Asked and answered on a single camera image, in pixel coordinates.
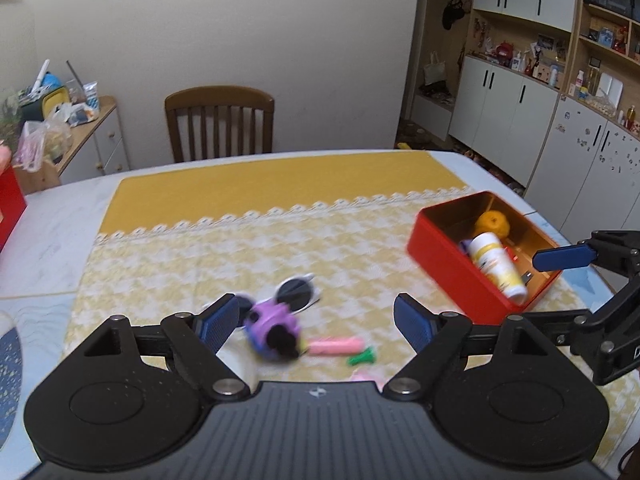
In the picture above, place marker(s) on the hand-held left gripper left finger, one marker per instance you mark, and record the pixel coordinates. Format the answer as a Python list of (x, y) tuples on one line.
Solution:
[(220, 320)]

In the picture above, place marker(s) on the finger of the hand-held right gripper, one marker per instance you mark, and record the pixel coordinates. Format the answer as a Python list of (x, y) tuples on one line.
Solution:
[(562, 257), (570, 325)]

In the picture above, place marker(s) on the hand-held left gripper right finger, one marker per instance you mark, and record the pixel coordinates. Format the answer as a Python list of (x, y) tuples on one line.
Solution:
[(415, 322)]

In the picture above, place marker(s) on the silver nail clipper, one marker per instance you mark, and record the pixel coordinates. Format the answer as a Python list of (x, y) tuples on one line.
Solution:
[(526, 276)]

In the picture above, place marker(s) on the purple toy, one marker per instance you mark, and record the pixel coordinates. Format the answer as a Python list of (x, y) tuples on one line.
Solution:
[(265, 327)]

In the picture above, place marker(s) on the red metal tin box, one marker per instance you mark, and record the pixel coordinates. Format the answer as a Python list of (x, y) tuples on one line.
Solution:
[(450, 280)]

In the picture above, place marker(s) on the small green toy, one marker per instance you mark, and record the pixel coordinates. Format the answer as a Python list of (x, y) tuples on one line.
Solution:
[(361, 357)]

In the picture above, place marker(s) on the white yellow lotion bottle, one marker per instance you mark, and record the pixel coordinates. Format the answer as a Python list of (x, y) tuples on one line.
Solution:
[(497, 262)]

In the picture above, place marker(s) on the pink ridged card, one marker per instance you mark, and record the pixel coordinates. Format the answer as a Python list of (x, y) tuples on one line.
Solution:
[(367, 377)]

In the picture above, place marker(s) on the orange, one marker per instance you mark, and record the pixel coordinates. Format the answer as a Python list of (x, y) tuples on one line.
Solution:
[(492, 224)]

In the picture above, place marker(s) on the white round sunglasses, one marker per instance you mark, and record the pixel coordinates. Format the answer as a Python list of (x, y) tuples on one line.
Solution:
[(295, 292)]

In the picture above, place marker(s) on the pink marker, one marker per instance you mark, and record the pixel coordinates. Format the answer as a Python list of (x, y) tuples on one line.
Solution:
[(332, 346)]

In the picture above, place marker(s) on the yellow patterned tablecloth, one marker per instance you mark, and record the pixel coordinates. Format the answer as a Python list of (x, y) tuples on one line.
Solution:
[(250, 240)]

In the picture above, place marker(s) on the white standing board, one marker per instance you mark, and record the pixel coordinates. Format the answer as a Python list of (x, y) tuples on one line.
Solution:
[(611, 87)]

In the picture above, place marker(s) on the white pump bottle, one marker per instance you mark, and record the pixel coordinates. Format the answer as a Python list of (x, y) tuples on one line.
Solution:
[(517, 60)]

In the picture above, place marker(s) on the white side cabinet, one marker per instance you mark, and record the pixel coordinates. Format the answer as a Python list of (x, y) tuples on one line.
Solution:
[(107, 145)]

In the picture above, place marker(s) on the dark blue speckled mat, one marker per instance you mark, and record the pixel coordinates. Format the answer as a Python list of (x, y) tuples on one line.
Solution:
[(7, 375)]

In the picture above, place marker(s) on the brown wooden chair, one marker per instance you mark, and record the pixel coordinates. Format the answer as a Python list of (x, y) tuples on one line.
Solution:
[(220, 97)]

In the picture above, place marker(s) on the white tote bag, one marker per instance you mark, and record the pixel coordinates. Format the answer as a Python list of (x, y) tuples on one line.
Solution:
[(435, 70)]

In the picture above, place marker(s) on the small wooden crate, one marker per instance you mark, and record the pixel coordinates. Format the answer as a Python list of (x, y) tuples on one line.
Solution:
[(35, 177)]

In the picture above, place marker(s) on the red storage box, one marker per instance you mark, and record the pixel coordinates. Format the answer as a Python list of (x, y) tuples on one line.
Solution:
[(10, 205)]

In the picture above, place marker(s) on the clear plastic bag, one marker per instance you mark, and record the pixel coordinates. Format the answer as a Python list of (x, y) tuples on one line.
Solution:
[(42, 142)]

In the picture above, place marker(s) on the blue white carton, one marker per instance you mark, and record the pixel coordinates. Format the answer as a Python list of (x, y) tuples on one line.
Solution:
[(91, 95)]

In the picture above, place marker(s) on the black hanging bag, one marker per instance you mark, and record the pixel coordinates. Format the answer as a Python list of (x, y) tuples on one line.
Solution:
[(454, 10)]

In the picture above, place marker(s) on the yellow dark lunch bag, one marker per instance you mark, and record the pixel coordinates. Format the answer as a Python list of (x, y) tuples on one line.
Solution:
[(52, 100)]

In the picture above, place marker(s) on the white slim bottle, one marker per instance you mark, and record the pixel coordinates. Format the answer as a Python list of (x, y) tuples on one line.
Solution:
[(41, 75)]

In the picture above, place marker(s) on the white wooden wall cabinet unit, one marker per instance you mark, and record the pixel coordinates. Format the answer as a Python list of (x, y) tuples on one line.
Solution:
[(500, 105)]

